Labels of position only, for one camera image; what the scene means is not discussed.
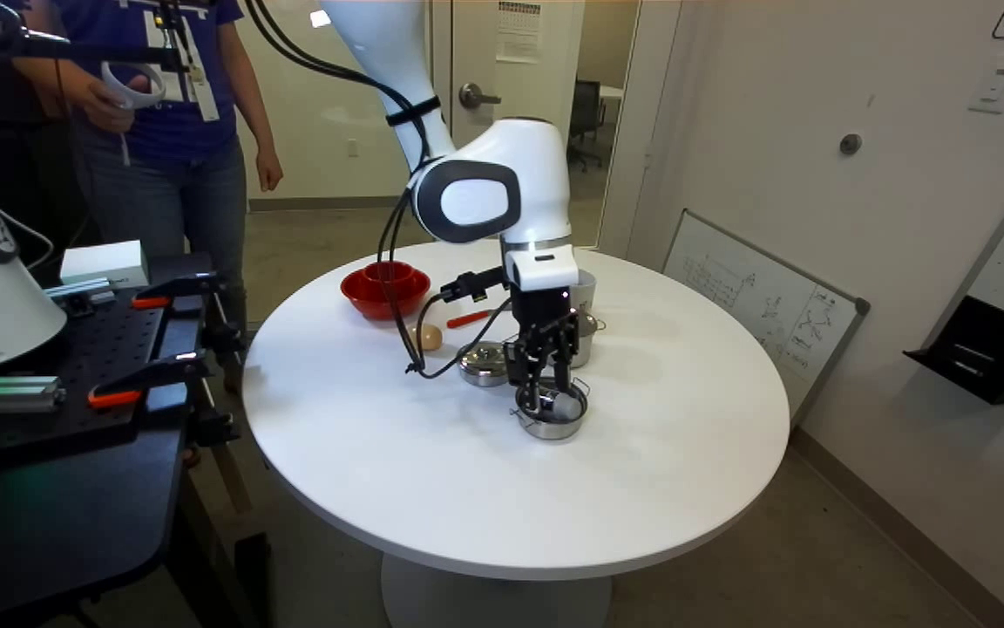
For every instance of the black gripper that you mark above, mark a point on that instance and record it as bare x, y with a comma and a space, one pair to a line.
546, 314

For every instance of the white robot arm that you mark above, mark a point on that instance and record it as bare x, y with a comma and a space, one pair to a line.
491, 198

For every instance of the beige egg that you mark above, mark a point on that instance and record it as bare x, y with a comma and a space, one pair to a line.
430, 337

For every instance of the red bowl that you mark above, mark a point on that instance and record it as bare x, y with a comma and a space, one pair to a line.
384, 291

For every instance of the whiteboard with drawings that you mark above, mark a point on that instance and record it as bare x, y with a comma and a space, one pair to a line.
764, 308

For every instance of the beige door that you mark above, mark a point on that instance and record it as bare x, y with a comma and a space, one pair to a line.
522, 56

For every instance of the person in gray jeans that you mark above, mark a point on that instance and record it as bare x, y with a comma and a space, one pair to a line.
177, 127

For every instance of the white box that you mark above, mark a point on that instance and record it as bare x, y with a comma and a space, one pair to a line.
101, 264

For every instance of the black workbench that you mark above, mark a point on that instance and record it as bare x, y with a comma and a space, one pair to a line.
51, 491

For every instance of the black wall tray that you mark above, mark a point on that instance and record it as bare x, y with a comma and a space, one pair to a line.
979, 349

